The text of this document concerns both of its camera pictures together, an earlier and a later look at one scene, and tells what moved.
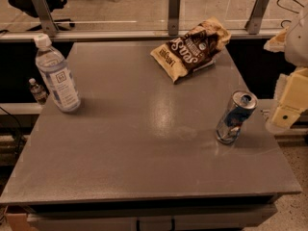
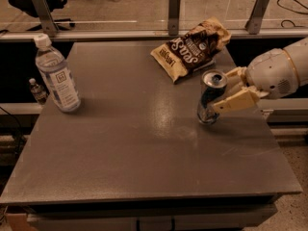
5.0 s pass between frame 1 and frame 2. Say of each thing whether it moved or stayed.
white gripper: moved
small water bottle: stayed
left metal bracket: stayed
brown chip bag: stayed
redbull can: moved
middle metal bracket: stayed
